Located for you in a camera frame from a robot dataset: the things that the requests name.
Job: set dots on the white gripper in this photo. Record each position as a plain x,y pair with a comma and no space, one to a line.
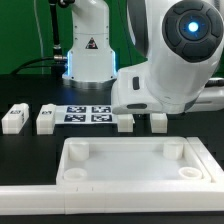
132,94

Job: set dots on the white desk top tray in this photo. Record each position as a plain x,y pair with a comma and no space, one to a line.
129,159

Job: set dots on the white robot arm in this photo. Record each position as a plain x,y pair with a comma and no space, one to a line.
182,41

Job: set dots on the fiducial marker sheet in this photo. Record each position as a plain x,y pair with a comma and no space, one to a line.
84,114

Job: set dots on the white L-shaped obstacle fence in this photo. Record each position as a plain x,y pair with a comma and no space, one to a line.
120,197

